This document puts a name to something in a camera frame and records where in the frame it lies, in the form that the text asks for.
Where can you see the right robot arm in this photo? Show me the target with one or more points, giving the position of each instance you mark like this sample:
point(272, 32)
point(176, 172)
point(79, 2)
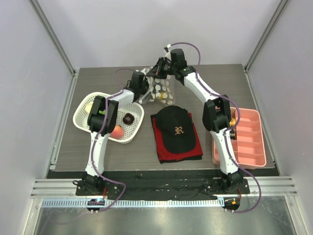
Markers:
point(216, 115)

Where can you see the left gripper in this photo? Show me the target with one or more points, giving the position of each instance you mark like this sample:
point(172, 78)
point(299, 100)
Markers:
point(145, 82)

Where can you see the black baseball cap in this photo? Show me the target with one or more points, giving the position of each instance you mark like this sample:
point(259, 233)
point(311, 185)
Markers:
point(177, 129)

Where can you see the white slotted cable duct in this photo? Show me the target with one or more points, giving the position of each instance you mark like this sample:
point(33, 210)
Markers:
point(97, 203)

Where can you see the red folded cloth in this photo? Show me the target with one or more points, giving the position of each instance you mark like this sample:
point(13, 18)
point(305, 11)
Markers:
point(159, 144)

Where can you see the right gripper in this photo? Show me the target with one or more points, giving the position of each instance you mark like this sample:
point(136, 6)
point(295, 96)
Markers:
point(158, 69)

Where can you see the yellow tiger rolled sock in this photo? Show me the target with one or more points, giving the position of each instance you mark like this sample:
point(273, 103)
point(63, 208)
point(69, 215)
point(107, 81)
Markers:
point(232, 122)

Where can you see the fake red peach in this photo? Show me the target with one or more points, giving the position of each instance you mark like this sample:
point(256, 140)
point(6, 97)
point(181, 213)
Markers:
point(117, 133)

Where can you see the aluminium frame post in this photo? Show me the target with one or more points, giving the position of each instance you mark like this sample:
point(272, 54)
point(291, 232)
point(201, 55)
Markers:
point(53, 37)
point(279, 10)

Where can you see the aluminium front rail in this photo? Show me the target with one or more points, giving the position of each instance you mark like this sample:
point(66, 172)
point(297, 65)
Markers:
point(57, 188)

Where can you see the clear zip top bag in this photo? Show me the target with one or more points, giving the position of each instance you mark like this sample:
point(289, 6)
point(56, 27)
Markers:
point(160, 85)

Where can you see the black white rolled sock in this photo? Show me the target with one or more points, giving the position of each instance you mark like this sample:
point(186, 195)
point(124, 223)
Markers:
point(233, 134)

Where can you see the fake dark plum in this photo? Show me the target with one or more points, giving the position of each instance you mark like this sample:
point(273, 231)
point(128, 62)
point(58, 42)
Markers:
point(128, 119)

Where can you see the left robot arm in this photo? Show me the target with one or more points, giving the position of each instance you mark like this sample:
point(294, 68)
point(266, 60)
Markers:
point(102, 121)

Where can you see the right aluminium frame post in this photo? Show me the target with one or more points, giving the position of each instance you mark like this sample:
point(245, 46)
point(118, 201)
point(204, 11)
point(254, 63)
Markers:
point(279, 10)

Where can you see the left aluminium frame post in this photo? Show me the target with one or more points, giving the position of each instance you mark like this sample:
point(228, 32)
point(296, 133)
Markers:
point(53, 37)

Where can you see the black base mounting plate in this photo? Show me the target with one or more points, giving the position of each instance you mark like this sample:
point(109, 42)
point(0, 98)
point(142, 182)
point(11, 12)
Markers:
point(161, 185)

